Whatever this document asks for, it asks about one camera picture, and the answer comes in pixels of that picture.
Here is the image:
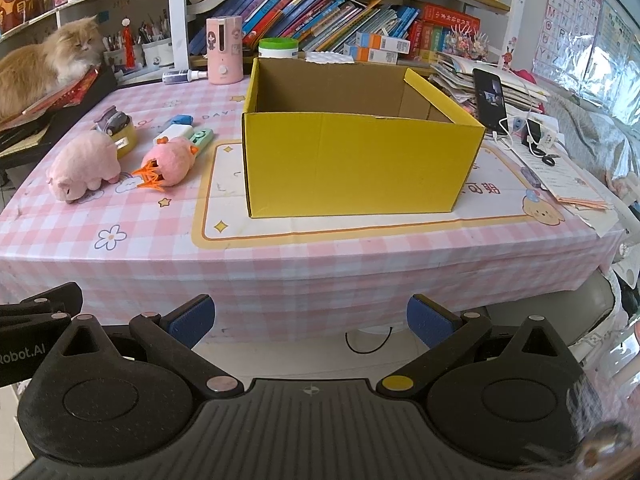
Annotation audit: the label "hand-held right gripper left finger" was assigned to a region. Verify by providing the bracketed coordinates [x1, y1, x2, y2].
[60, 294, 246, 402]

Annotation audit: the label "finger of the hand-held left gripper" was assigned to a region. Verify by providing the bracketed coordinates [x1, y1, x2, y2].
[0, 282, 83, 333]

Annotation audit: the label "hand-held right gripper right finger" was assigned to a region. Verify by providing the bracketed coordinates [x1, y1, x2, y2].
[376, 294, 569, 401]

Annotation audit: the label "pink plush pig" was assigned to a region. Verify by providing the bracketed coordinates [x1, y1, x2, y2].
[46, 132, 122, 204]

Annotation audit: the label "pink plush with orange feet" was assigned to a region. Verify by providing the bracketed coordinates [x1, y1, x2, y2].
[131, 136, 197, 192]

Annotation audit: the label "yellow tape roll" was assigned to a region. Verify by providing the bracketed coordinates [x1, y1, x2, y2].
[102, 116, 137, 157]

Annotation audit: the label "yellow cardboard box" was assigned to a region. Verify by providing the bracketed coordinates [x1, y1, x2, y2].
[241, 57, 487, 219]

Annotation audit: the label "white eraser block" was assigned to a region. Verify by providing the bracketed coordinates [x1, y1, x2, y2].
[159, 124, 193, 144]

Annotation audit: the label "grey toy car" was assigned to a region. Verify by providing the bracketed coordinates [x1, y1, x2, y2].
[93, 105, 132, 136]

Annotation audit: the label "black tray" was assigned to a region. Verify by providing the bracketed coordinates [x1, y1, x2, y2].
[0, 64, 119, 172]

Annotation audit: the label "loose paper sheets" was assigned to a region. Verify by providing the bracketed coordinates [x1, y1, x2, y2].
[509, 144, 617, 212]

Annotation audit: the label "white charger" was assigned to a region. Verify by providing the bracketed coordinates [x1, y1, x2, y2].
[525, 120, 562, 151]

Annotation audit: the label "orange and white cat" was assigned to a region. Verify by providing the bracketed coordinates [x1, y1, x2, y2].
[0, 16, 103, 121]

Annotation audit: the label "black smartphone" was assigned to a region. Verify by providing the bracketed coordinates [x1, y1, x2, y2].
[472, 68, 509, 134]

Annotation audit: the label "small spray bottle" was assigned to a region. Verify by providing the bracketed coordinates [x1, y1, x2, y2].
[162, 68, 208, 86]

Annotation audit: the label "pile of papers and magazines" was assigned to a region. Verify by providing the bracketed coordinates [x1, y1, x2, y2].
[429, 52, 551, 113]

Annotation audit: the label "white pen holder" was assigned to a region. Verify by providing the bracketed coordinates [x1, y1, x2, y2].
[140, 20, 174, 69]
[102, 35, 127, 67]

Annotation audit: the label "grey blanket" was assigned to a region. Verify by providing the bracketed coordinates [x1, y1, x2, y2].
[544, 80, 640, 202]

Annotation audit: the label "red tassel ornament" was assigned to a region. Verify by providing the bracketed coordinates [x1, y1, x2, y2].
[121, 18, 137, 69]

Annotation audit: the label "pink cylindrical desk gadget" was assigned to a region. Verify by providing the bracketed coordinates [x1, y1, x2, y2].
[206, 16, 244, 85]

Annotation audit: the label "white jar with green lid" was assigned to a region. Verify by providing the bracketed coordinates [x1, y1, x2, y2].
[258, 37, 300, 61]

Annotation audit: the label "colourful trinket bunch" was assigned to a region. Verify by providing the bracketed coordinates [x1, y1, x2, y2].
[442, 22, 491, 62]

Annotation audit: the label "white tissue pack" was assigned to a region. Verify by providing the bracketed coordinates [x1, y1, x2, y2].
[305, 51, 357, 64]

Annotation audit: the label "red boxed book set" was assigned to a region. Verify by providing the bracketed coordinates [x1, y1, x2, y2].
[410, 4, 481, 61]

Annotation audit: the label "white wooden bookshelf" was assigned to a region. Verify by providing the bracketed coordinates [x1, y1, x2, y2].
[0, 0, 517, 72]

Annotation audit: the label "row of colourful books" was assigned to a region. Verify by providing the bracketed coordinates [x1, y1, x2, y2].
[189, 0, 421, 56]

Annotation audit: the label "black cable loop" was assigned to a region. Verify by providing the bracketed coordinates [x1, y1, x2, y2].
[344, 329, 392, 357]

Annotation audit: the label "white charging cable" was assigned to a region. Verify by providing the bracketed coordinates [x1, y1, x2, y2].
[492, 129, 532, 154]

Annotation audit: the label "pale wall chart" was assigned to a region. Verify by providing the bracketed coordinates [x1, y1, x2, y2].
[597, 0, 640, 107]

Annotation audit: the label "alphabet wall poster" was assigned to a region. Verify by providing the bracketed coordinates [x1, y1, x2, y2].
[532, 0, 607, 87]

